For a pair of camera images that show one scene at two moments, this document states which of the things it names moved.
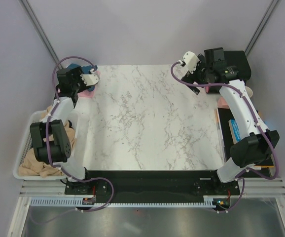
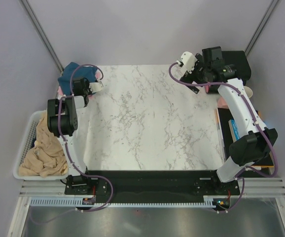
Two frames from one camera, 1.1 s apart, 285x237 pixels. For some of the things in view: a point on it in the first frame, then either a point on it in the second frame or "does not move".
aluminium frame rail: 41,30 does not move
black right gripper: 192,78 does not move
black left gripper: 76,72 → 87,85
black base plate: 142,186 does not move
